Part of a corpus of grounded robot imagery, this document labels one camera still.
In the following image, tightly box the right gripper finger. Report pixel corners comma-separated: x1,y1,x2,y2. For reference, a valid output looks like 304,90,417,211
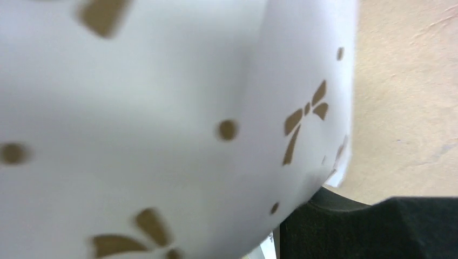
279,188,457,259

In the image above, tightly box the patterned white paper bag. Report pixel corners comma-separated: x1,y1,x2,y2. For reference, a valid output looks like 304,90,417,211
1,1,359,258

